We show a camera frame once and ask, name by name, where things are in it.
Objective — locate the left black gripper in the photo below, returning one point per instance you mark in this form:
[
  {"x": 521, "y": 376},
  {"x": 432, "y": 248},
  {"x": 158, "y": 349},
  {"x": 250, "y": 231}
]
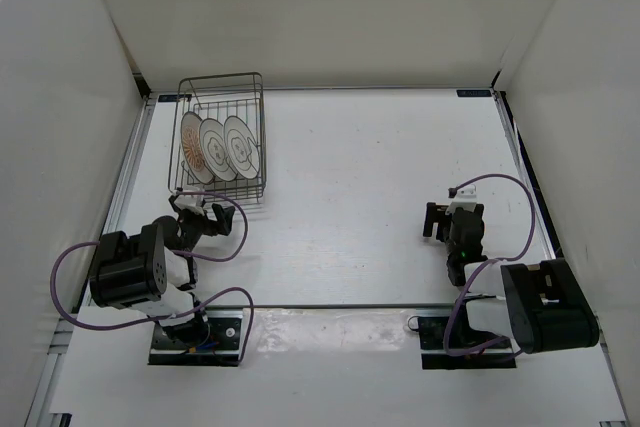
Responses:
[{"x": 223, "y": 215}]

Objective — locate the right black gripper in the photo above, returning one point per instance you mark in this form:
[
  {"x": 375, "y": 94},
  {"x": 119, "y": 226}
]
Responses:
[{"x": 435, "y": 214}]

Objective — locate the white green-rimmed plate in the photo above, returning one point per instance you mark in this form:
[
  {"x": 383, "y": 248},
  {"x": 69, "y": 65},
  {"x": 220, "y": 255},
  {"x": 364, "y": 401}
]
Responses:
[
  {"x": 213, "y": 146},
  {"x": 241, "y": 148}
]

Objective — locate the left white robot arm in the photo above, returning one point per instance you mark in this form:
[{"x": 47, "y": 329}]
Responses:
[{"x": 153, "y": 273}]

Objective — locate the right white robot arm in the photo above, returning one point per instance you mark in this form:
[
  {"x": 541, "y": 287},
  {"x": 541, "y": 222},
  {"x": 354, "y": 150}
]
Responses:
[{"x": 540, "y": 307}]

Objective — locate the orange sunburst pattern plate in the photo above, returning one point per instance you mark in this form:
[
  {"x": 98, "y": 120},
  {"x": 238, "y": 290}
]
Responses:
[{"x": 191, "y": 147}]

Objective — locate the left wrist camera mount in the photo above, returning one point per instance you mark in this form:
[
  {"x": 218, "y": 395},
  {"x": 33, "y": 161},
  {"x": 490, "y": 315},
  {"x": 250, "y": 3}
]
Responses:
[{"x": 189, "y": 201}]

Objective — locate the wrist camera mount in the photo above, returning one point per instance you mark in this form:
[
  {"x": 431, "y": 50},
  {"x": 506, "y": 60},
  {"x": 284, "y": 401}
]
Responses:
[
  {"x": 462, "y": 198},
  {"x": 189, "y": 201}
]

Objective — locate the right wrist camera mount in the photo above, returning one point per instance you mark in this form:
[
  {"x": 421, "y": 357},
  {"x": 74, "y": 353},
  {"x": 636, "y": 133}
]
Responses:
[{"x": 462, "y": 198}]

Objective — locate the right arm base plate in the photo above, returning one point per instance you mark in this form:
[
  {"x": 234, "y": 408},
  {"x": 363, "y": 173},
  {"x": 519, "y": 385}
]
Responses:
[{"x": 431, "y": 329}]

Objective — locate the metal wire dish rack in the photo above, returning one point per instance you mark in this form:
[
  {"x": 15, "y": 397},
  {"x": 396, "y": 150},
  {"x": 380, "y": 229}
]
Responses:
[{"x": 218, "y": 97}]

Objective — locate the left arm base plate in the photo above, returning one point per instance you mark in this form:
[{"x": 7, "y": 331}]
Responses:
[{"x": 213, "y": 341}]

